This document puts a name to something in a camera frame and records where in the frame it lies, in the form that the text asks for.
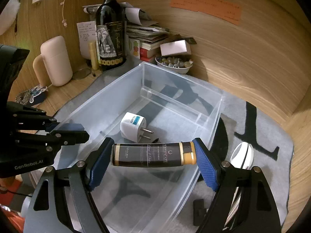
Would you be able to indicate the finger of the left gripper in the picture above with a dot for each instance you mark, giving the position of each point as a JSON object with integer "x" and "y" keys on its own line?
{"x": 65, "y": 127}
{"x": 67, "y": 137}

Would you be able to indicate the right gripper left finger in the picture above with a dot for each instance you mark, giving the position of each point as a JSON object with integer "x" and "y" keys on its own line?
{"x": 48, "y": 210}

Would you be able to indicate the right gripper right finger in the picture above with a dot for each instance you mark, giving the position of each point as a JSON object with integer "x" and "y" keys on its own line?
{"x": 257, "y": 210}

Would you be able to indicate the small black rectangular block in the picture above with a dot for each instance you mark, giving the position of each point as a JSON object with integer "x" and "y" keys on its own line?
{"x": 199, "y": 212}

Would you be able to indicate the white travel plug adapter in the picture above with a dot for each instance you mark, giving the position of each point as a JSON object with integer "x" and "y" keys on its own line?
{"x": 133, "y": 127}

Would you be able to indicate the clear plastic storage bin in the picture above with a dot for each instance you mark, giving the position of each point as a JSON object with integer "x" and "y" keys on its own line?
{"x": 177, "y": 108}

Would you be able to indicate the dark brown gold-capped bottle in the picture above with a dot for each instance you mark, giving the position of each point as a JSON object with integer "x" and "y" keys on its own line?
{"x": 154, "y": 155}

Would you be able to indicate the white handheld thermometer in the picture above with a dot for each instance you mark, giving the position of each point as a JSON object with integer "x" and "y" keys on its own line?
{"x": 243, "y": 155}

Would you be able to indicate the beige insulated mug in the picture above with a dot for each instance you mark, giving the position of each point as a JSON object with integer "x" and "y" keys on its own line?
{"x": 52, "y": 66}

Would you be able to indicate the gold lip balm tube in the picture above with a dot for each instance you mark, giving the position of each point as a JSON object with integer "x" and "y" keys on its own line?
{"x": 93, "y": 55}

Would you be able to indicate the grey mat with black letters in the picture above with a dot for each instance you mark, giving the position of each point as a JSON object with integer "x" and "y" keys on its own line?
{"x": 240, "y": 121}

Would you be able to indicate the white handwritten note paper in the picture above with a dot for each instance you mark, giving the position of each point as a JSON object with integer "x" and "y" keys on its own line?
{"x": 86, "y": 33}

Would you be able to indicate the traffic light sticker card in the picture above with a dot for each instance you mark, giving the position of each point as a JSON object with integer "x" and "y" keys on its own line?
{"x": 134, "y": 48}

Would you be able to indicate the dark wine bottle elephant label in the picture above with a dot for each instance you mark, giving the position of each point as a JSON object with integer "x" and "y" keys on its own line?
{"x": 110, "y": 34}

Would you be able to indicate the white fluffy pompom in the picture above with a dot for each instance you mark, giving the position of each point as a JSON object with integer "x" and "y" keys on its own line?
{"x": 8, "y": 16}

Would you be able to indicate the stack of books and papers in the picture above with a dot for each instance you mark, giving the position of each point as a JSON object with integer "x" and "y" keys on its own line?
{"x": 139, "y": 25}

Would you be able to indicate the bowl of beads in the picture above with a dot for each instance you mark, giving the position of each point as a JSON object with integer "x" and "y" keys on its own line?
{"x": 175, "y": 64}

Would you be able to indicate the small white cardboard box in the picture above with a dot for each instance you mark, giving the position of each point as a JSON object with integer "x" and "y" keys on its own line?
{"x": 175, "y": 48}

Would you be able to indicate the orange sticky note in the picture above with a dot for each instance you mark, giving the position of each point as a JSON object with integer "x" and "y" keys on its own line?
{"x": 223, "y": 9}

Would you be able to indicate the round metal ring lid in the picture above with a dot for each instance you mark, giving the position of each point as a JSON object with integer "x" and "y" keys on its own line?
{"x": 81, "y": 73}

